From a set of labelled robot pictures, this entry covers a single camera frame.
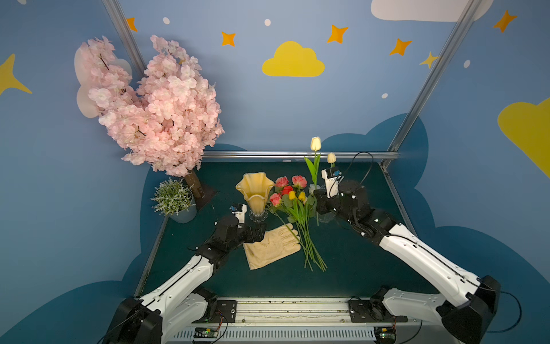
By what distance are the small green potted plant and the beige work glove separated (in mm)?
303

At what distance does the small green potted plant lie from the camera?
86cm

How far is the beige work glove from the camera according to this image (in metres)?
0.88
